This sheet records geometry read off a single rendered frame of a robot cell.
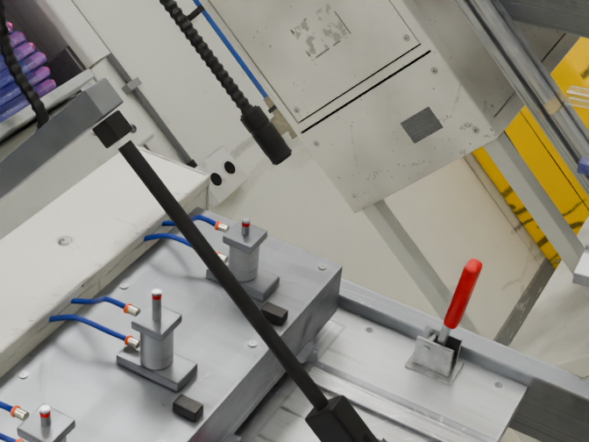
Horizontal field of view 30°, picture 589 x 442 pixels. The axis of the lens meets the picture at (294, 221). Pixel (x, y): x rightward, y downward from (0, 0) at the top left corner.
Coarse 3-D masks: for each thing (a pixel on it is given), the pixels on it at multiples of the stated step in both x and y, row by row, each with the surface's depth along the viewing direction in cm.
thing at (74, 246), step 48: (96, 192) 86; (144, 192) 87; (192, 192) 88; (0, 240) 80; (48, 240) 81; (96, 240) 81; (0, 288) 76; (48, 288) 77; (96, 288) 79; (0, 336) 72
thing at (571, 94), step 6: (570, 90) 85; (576, 90) 85; (582, 90) 85; (588, 90) 85; (570, 96) 85; (576, 96) 85; (582, 96) 84; (588, 96) 84; (570, 102) 85; (576, 102) 85; (582, 102) 85; (588, 102) 84; (588, 108) 85
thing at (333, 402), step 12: (336, 396) 55; (324, 408) 55; (336, 408) 54; (348, 408) 55; (312, 420) 55; (324, 420) 55; (336, 420) 54; (348, 420) 55; (360, 420) 55; (324, 432) 55; (336, 432) 55; (348, 432) 54; (360, 432) 55; (372, 432) 55
